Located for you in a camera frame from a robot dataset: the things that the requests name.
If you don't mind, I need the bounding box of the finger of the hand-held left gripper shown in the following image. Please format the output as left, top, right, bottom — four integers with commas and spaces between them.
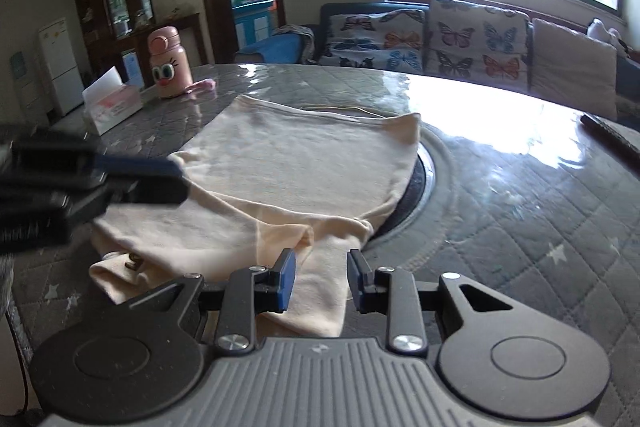
92, 154, 185, 182
102, 177, 190, 206

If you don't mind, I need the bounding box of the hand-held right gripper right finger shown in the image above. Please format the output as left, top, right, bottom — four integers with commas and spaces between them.
346, 248, 516, 354

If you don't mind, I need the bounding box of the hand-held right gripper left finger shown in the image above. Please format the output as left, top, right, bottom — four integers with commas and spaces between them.
112, 248, 298, 355

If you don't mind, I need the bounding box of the cream cloth garment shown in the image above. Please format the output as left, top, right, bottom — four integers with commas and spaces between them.
89, 94, 422, 339

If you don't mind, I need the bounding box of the pink and white tissue box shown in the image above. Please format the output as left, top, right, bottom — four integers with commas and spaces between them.
81, 67, 144, 136

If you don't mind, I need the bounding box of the pink cartoon water bottle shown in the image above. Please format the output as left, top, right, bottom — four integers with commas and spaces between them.
147, 27, 193, 100

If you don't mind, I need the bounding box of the black round table hotplate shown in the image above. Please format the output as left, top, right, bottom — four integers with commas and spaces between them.
367, 142, 437, 240

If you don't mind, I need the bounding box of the white refrigerator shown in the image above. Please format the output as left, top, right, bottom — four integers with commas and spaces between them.
38, 18, 85, 116

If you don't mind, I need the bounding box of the dark wooden display cabinet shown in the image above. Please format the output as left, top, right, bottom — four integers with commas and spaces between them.
72, 0, 208, 82

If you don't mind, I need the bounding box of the blue cabinet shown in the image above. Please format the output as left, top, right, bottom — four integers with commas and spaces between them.
231, 0, 277, 52

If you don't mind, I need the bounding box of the grey blanket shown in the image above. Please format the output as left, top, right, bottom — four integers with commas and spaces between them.
272, 24, 316, 64

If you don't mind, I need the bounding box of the butterfly print cushion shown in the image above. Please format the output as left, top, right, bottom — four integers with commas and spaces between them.
422, 0, 532, 94
317, 9, 426, 75

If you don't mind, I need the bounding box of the dark blue sofa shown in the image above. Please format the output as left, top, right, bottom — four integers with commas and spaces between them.
235, 3, 640, 132

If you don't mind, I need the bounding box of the black remote control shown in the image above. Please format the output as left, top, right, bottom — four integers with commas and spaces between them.
580, 114, 640, 170

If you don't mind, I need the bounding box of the plain beige cushion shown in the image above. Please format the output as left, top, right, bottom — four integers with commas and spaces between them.
530, 18, 618, 120

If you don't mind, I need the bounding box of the white plush toy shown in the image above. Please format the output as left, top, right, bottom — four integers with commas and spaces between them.
587, 18, 628, 58

